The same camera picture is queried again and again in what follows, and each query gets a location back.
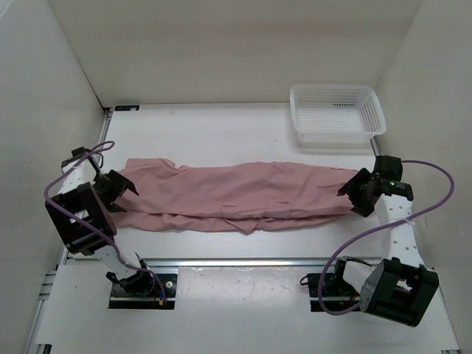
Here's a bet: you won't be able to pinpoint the pink trousers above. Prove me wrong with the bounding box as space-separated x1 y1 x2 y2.
113 159 356 235

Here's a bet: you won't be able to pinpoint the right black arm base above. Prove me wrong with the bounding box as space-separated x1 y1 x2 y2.
299 272 359 313

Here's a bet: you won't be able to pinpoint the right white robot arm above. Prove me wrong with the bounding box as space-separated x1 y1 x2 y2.
331 168 439 327

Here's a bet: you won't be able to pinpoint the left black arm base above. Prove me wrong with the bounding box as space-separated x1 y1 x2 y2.
106 271 178 310

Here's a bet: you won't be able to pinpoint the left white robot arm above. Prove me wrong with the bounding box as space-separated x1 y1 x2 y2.
45 157 156 296

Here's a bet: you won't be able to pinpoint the white plastic basket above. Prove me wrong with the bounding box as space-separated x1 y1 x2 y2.
290 84 387 145

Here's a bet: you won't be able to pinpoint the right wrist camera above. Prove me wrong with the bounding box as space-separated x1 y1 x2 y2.
372 155 403 181

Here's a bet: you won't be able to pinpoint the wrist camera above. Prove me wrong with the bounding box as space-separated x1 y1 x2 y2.
71 147 90 162
372 155 403 181

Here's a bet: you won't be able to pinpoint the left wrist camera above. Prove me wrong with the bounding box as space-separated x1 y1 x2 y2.
71 147 90 162

